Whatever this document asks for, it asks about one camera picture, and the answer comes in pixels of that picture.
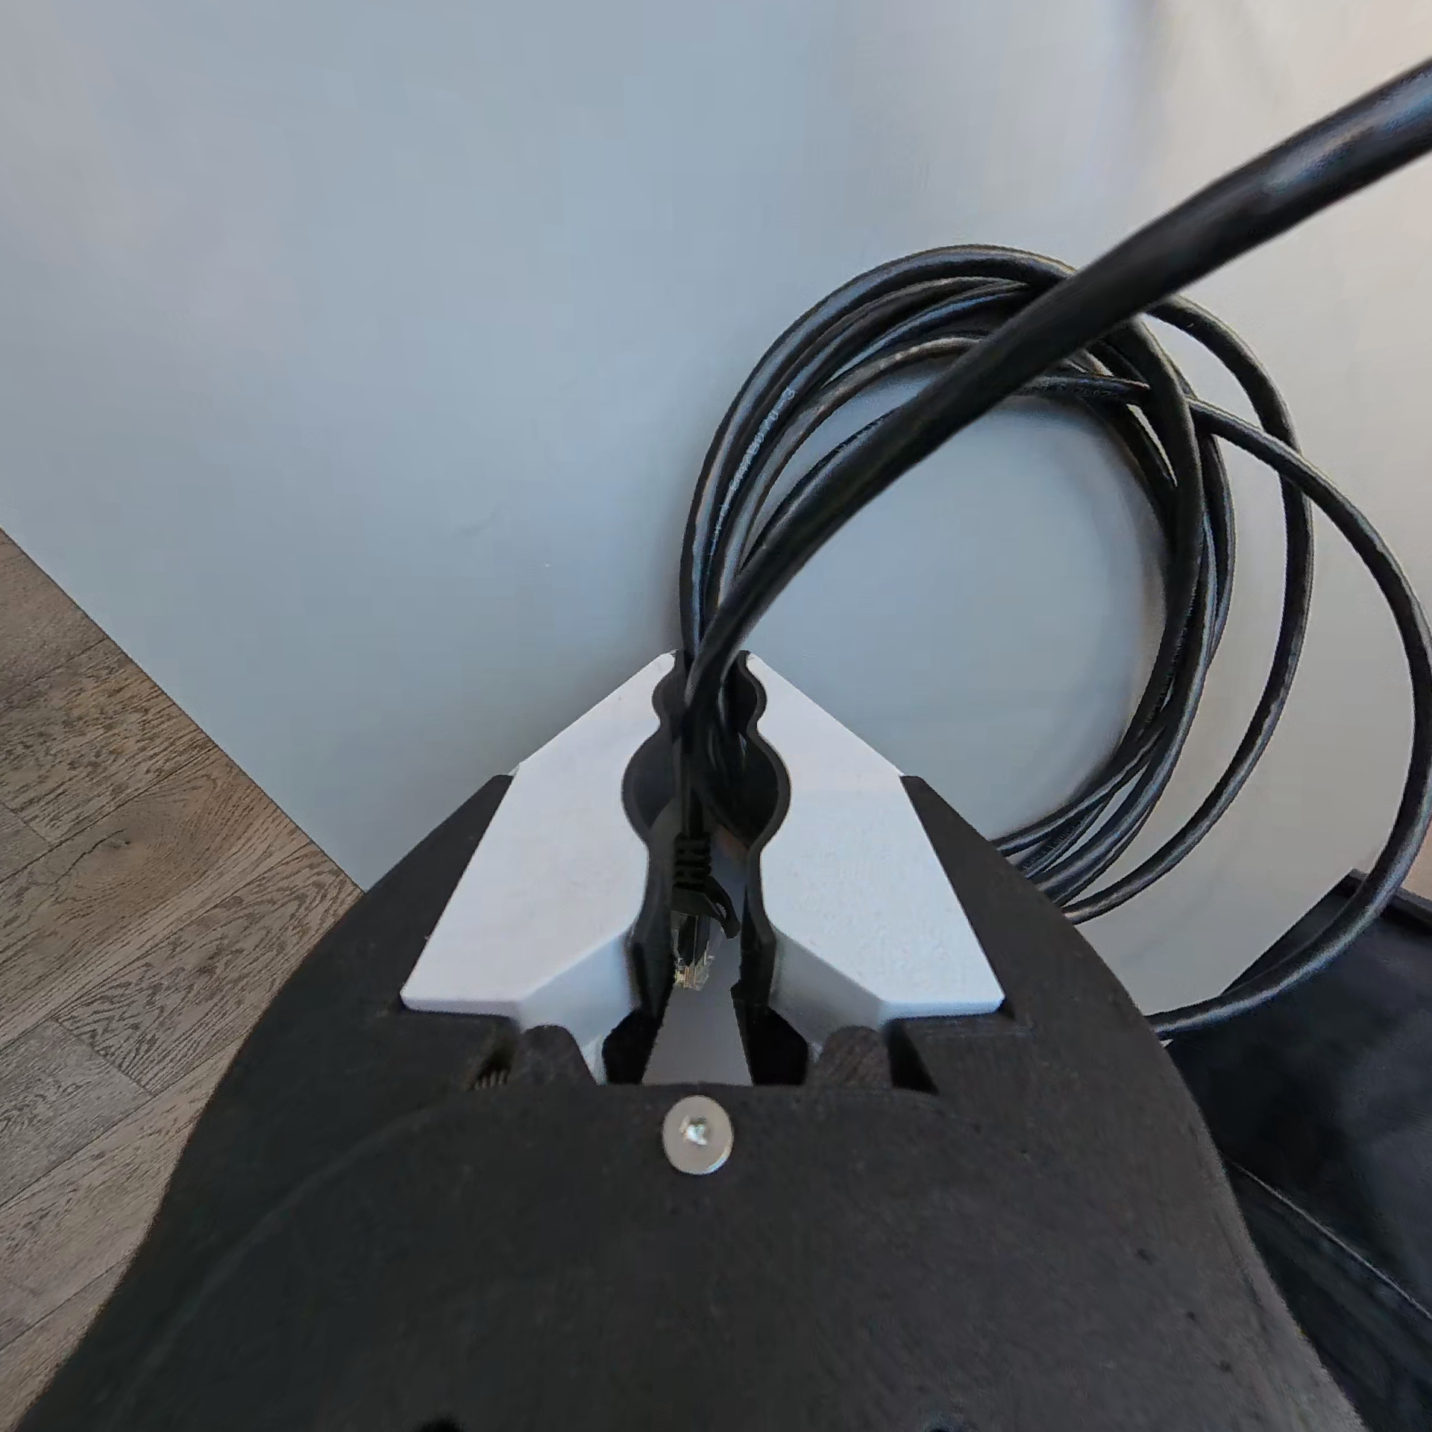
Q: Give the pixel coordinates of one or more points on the person's dark clothing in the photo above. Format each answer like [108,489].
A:
[1320,1118]

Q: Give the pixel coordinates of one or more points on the grey desk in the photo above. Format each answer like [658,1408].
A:
[335,279]

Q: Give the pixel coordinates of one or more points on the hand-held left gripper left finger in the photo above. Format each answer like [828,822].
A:
[526,895]

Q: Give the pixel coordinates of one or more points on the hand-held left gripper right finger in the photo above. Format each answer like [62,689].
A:
[884,895]

